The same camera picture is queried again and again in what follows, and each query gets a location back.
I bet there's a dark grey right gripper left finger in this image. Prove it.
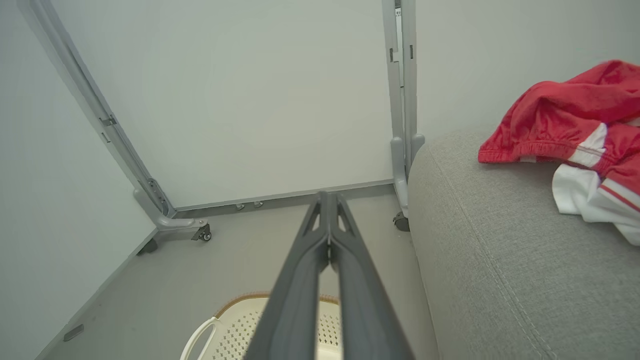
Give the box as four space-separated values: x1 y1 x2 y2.
245 192 331 360

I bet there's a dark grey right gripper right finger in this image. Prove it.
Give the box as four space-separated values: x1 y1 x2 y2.
329 192 416 360

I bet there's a red and white garment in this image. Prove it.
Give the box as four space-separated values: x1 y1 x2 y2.
477 60 640 247

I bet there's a white perforated laundry basket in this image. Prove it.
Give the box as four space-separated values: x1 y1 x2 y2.
180 292 346 360

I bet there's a grey fabric sofa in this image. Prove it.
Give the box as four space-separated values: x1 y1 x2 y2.
407 129 640 360

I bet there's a grey partition bottom rail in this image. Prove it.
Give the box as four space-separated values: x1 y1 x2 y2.
174 179 397 219

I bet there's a grey upright partition post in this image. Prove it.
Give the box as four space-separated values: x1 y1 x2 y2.
382 0 426 221

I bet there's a grey wheeled partition frame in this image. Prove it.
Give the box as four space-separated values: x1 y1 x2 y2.
17 0 211 232

